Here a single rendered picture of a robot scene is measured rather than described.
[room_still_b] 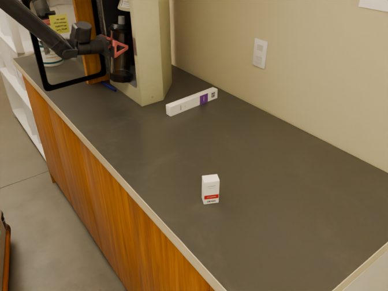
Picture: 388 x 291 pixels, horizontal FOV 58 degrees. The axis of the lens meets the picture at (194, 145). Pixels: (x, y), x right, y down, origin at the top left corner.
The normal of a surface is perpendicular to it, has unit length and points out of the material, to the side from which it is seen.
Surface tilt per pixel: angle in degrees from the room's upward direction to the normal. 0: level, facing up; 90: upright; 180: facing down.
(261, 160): 0
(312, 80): 90
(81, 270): 0
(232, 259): 0
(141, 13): 90
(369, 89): 90
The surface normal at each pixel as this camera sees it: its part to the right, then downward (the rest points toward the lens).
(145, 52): 0.60, 0.43
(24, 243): 0.00, -0.84
